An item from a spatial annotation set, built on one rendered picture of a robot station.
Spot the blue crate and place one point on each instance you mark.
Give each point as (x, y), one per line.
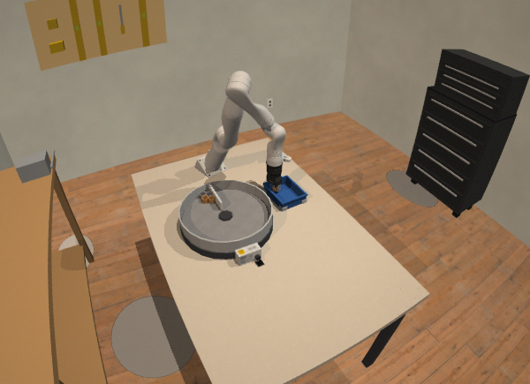
(290, 194)

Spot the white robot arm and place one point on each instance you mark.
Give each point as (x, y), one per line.
(236, 103)

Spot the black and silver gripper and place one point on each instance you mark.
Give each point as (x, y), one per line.
(274, 169)

